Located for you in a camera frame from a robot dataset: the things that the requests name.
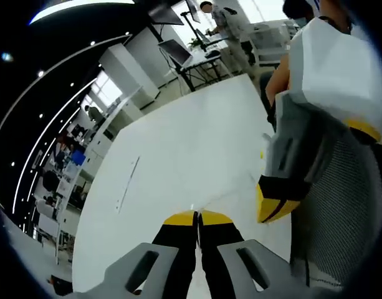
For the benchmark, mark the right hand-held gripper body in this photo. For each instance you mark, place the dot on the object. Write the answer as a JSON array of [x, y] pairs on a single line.
[[337, 71]]

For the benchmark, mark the blue storage bin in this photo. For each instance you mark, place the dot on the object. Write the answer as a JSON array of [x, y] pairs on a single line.
[[78, 157]]

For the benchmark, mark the person's head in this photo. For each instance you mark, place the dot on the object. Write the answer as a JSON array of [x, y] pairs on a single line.
[[298, 12]]

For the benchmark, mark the clear resealable plastic bag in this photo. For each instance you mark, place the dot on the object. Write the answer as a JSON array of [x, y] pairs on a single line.
[[234, 188]]

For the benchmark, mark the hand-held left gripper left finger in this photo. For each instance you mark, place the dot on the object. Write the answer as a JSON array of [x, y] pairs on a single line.
[[141, 274]]

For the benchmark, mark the grey mesh office chair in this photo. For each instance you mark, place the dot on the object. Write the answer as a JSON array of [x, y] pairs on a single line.
[[343, 202]]

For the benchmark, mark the black framed work desk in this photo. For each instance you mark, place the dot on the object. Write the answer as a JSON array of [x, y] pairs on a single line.
[[206, 65]]

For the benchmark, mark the large dark wall screen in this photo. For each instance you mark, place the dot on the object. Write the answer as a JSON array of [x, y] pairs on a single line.
[[165, 14]]

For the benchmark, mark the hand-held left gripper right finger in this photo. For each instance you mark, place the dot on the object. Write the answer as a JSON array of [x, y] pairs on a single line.
[[240, 271]]

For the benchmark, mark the small green potted plant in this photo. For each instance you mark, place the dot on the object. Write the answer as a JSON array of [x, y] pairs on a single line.
[[193, 43]]

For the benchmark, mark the long white cabinet counter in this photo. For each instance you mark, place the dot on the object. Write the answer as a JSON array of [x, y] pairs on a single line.
[[100, 146]]

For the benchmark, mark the desk computer monitor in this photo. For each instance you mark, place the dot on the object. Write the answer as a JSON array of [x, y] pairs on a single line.
[[175, 51]]

